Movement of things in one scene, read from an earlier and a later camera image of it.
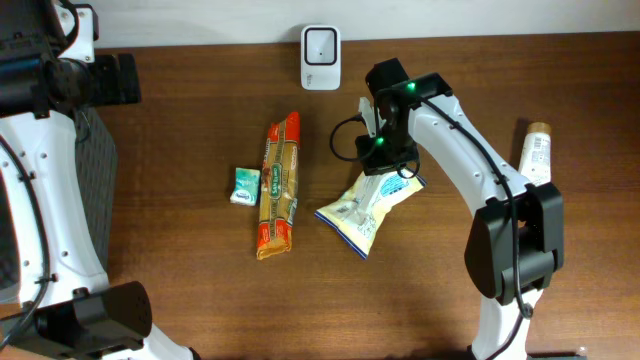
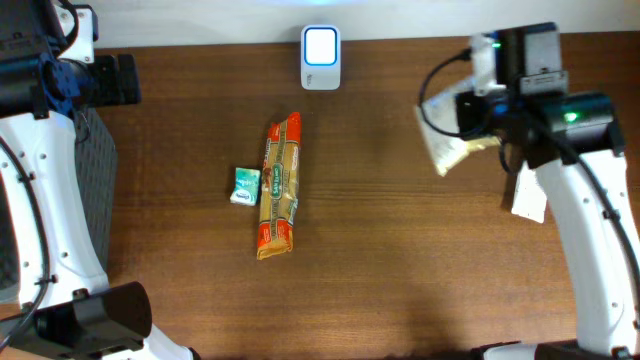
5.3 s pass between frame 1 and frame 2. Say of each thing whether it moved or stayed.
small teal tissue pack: stayed
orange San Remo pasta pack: stayed
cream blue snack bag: moved
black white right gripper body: moved
